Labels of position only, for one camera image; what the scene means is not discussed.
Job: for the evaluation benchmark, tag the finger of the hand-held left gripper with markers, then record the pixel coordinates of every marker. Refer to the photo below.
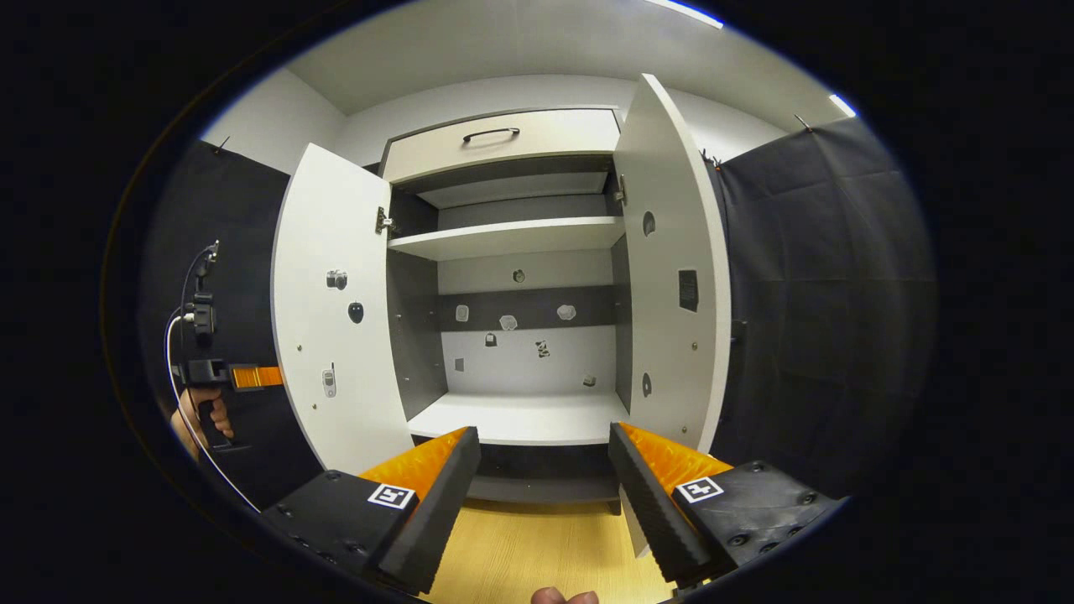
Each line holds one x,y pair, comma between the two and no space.
256,377

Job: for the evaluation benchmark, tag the grey cabinet drawer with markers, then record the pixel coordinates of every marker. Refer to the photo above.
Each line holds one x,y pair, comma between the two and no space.
554,134

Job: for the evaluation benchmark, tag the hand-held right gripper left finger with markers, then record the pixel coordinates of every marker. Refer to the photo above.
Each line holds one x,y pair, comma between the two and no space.
436,512

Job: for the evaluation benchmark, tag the small ceiling light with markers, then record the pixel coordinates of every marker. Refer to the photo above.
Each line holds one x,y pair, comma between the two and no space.
842,106

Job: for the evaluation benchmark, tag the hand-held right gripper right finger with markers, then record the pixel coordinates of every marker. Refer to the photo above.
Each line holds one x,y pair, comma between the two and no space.
650,503

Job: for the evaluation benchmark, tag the white cabinet shelf board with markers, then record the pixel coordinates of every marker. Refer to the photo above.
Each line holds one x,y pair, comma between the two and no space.
520,417
503,237

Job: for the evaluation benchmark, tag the cabinet door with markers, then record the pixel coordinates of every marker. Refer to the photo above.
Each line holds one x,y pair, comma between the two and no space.
336,218
671,210

